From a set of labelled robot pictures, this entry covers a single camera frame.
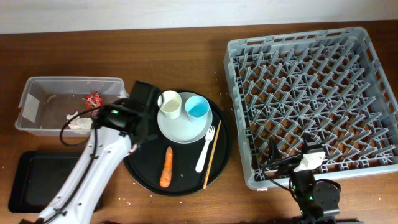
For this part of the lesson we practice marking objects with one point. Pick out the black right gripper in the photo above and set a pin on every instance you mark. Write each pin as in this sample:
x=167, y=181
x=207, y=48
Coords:
x=275, y=159

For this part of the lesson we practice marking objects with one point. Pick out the black rectangular tray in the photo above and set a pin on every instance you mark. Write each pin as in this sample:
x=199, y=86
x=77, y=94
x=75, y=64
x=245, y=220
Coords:
x=39, y=177

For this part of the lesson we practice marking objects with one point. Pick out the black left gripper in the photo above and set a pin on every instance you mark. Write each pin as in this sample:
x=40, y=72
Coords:
x=154, y=119

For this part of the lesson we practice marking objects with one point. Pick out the orange carrot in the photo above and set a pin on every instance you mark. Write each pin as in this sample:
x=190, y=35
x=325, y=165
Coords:
x=166, y=175

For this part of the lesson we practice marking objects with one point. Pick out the round black tray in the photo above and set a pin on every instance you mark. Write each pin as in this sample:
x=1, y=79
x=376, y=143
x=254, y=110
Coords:
x=146, y=164

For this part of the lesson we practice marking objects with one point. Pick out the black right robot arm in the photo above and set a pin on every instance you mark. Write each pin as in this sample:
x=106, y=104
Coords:
x=317, y=198

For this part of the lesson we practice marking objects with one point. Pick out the white plastic fork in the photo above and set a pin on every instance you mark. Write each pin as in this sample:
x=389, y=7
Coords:
x=208, y=138

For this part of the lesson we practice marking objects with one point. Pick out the grey dishwasher rack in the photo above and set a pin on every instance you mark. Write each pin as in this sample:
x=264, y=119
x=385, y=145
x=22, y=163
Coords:
x=327, y=83

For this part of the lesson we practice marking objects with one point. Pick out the pale grey plate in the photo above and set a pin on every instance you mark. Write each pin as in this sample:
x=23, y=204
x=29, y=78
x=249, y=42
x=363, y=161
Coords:
x=181, y=130

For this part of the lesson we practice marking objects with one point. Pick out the red snack wrapper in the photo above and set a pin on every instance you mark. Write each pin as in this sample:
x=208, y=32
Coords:
x=93, y=100

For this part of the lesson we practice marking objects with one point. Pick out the clear plastic bin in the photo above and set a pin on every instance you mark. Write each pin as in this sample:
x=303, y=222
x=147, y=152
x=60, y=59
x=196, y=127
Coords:
x=47, y=101

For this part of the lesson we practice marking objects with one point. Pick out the white tissue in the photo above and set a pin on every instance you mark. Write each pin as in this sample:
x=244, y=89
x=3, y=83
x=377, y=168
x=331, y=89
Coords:
x=80, y=123

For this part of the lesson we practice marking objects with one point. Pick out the wooden chopstick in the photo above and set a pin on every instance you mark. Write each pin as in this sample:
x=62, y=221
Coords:
x=212, y=156

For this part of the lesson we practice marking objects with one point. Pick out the cream white cup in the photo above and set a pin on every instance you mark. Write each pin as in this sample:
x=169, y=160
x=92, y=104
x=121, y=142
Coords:
x=170, y=104

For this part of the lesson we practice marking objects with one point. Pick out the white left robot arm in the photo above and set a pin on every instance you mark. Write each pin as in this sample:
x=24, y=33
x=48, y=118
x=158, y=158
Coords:
x=118, y=130

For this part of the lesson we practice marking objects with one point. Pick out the light blue plastic cup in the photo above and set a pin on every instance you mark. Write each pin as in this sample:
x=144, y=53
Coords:
x=197, y=109

